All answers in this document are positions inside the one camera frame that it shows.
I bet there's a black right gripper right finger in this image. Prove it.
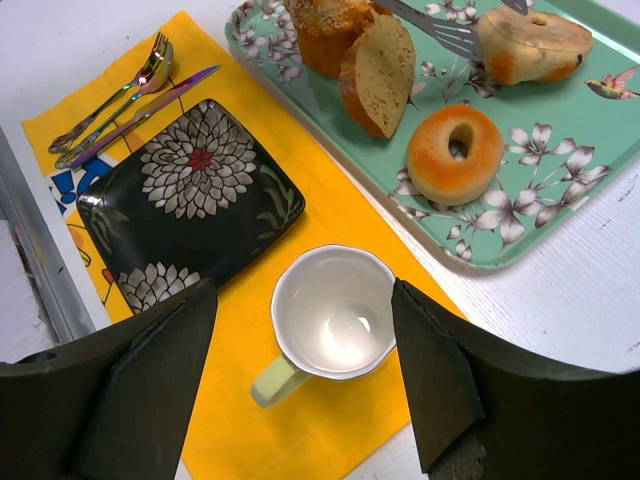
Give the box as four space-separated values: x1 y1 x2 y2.
391 280 639 479

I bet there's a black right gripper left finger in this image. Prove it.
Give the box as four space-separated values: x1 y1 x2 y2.
1 280 218 479

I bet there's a pale raisin bagel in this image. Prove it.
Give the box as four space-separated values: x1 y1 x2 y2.
475 6 594 85

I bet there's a white and green mug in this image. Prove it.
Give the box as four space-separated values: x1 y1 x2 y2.
250 244 396 408

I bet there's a yellow printed placemat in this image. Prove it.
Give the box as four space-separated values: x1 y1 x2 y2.
20 10 469 480

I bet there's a black floral square plate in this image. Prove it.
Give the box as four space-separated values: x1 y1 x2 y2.
77 99 305 313

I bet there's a golden plain bagel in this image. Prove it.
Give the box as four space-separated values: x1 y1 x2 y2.
407 104 504 205

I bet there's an iridescent knife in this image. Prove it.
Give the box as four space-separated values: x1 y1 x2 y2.
70 64 221 169

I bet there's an iridescent fork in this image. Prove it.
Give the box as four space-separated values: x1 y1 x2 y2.
47 31 169 155

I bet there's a green floral serving tray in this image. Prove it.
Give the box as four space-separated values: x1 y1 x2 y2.
225 1 639 268

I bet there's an iridescent spoon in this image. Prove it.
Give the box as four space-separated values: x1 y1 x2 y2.
54 40 175 171

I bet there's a cake slice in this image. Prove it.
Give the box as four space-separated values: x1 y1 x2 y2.
339 9 416 139

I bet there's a sugared bundt cake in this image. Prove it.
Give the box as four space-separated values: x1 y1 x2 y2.
283 0 391 78

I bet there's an aluminium frame rail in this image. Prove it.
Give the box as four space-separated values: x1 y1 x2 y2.
1 136 96 343

